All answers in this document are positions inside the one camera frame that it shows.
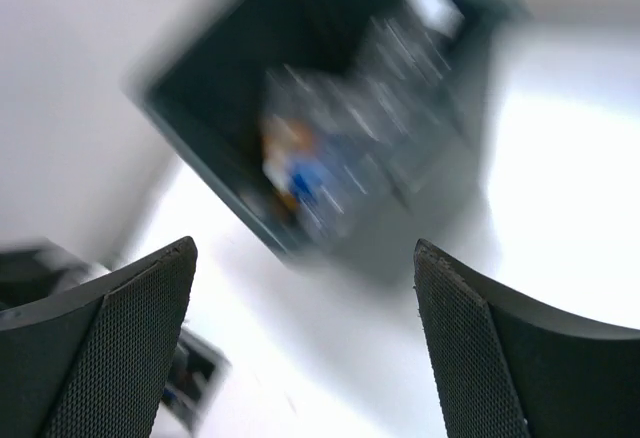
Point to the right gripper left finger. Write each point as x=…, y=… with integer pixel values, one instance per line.
x=92, y=361

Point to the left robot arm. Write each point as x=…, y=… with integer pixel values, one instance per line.
x=33, y=271

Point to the dark green plastic bin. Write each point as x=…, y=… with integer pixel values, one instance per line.
x=208, y=96

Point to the bottles inside bin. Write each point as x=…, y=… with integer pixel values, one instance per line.
x=306, y=166

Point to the clear crushed plastic bottle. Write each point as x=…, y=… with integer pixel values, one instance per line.
x=385, y=105

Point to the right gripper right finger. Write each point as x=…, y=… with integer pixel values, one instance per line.
x=507, y=365

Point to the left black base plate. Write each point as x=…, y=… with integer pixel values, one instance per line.
x=196, y=374

